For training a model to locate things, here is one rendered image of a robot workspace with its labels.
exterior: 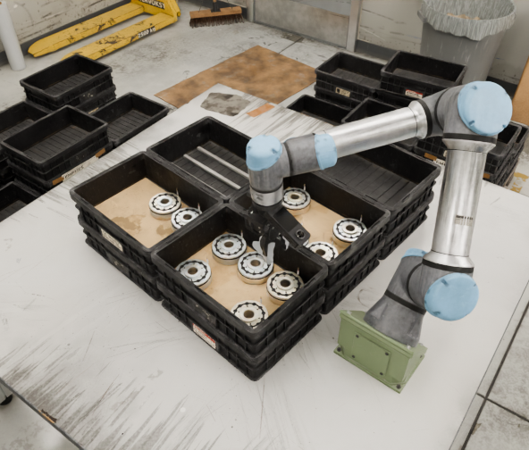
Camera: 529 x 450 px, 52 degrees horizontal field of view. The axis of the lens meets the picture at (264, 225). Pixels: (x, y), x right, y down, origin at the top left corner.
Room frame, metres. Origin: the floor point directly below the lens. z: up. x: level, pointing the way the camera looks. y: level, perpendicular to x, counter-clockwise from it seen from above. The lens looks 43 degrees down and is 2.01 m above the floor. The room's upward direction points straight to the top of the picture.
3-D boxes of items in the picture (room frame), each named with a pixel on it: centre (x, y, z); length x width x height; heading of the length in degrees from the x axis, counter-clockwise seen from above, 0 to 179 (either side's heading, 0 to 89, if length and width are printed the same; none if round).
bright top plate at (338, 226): (1.21, -0.26, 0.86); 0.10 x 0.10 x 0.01
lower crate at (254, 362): (1.01, 0.07, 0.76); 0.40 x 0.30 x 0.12; 47
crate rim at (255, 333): (1.01, 0.07, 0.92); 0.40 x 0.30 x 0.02; 47
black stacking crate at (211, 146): (1.50, 0.16, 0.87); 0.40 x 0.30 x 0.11; 47
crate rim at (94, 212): (1.28, 0.36, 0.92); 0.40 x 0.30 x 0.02; 47
